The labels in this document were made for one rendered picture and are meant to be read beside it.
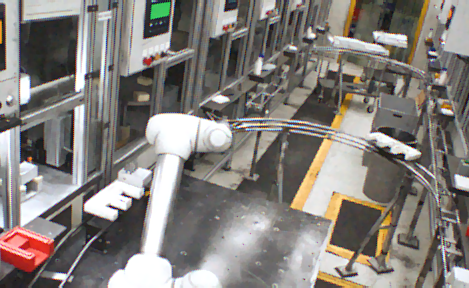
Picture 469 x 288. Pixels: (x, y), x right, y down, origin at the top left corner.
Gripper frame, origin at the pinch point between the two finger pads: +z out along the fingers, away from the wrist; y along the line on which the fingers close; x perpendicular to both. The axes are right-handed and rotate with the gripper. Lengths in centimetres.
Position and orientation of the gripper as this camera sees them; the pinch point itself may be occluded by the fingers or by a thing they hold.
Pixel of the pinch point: (224, 114)
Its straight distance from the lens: 276.2
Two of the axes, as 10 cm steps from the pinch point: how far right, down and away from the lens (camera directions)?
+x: 2.5, -8.9, -3.9
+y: 9.7, 2.5, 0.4
